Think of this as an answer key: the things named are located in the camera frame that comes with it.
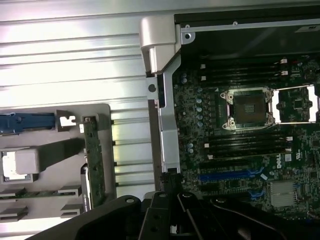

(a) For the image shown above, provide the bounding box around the grey plastic parts rack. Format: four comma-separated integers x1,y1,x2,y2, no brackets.
0,103,117,222

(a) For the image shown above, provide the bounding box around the silver chipset heatsink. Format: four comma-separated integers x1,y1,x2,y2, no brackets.
268,181,298,208

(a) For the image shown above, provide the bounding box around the CPU socket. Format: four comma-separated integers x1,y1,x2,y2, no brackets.
219,87,275,132

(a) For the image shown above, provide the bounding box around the black RAM slot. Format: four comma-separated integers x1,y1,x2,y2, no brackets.
206,152,294,161
199,75,288,83
199,69,288,77
203,146,294,155
199,58,288,65
203,140,294,148
203,134,294,142
199,63,288,71

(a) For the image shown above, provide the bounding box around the green Dell motherboard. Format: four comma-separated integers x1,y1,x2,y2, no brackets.
173,56,320,222

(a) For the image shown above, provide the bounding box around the black expansion slot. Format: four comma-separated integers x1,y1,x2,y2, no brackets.
199,183,266,201

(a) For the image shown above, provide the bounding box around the blue expansion slot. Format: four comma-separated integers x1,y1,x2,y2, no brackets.
198,170,266,183

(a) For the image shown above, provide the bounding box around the hard disk in blue caddy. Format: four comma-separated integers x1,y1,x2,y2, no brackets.
0,112,56,137

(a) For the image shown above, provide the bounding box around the silver CPU chip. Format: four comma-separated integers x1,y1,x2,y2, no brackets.
1,151,28,181

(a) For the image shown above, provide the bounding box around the open black PC case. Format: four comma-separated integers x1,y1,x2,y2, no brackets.
139,11,320,226

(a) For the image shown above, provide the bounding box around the silver socket cover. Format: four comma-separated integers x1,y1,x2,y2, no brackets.
273,84,320,125

